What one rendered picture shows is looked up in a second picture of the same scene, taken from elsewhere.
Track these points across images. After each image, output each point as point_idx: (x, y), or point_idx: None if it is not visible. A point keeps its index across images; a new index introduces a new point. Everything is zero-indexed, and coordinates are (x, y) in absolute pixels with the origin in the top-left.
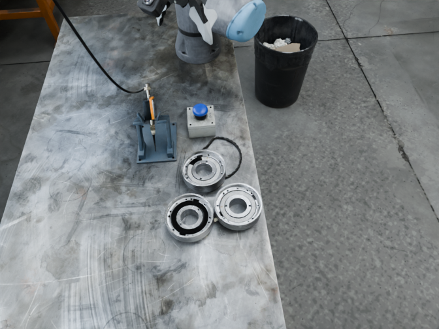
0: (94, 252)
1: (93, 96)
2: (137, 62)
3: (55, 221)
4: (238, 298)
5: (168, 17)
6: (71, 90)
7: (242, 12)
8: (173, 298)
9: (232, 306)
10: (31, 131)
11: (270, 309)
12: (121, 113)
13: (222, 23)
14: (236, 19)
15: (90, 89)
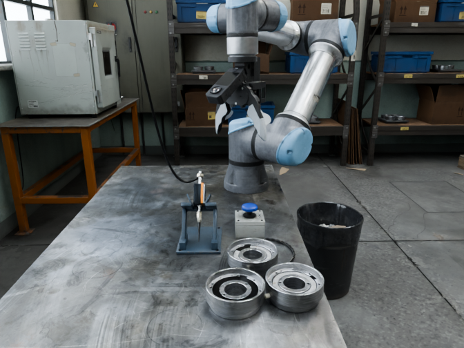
0: (111, 323)
1: (137, 208)
2: (185, 191)
3: (72, 293)
4: None
5: (217, 168)
6: (117, 204)
7: (291, 134)
8: None
9: None
10: (68, 228)
11: None
12: (163, 219)
13: (273, 146)
14: (286, 140)
15: (135, 204)
